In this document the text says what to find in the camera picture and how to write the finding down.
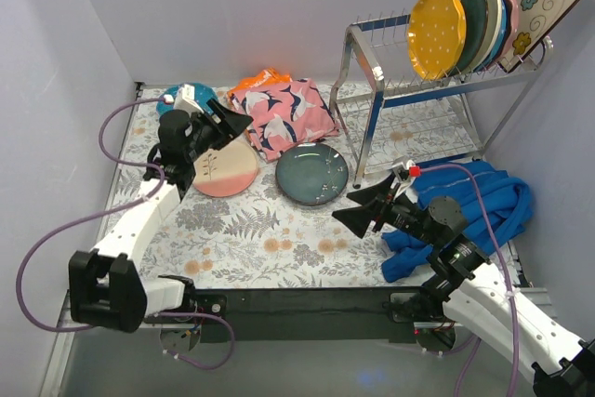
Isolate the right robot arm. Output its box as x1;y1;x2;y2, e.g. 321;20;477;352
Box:
332;176;594;396

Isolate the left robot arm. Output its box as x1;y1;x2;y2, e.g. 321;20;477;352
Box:
68;99;253;333

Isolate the steel dish rack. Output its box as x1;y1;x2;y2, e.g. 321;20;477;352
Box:
329;15;554;188

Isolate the cream and pink plate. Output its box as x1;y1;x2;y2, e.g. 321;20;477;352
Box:
192;139;259;198

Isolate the dark teal plate on table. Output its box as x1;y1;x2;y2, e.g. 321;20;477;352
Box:
275;143;349;206

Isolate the floral table mat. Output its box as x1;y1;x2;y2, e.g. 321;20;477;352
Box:
90;81;531;290

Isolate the pink plate in rack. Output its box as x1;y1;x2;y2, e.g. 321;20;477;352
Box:
494;0;519;62

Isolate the dark teal plate in rack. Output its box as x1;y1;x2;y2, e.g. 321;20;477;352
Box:
449;0;487;75

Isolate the blue polka dot plate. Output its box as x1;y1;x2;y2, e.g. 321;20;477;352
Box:
156;83;218;116

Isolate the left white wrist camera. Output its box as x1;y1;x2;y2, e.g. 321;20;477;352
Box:
163;84;204;114

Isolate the light blue plate in rack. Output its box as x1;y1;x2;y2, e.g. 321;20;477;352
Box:
483;2;508;68

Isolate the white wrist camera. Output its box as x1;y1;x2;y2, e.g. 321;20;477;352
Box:
390;157;421;183
163;84;204;114

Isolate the cream rimmed plate in rack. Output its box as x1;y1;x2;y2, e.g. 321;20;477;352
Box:
472;0;505;72

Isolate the orange cloth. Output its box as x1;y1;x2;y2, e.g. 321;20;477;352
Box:
227;68;292;102

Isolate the blue cloth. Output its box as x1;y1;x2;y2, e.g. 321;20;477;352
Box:
381;161;533;283

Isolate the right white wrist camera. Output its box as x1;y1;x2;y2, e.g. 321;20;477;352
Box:
390;157;421;183

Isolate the yellow polka dot plate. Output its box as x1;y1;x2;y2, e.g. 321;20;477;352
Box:
406;0;467;81

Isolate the pink bird print cloth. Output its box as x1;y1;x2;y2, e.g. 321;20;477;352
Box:
230;78;338;162

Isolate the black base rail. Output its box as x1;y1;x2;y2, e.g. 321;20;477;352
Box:
157;285;466;345

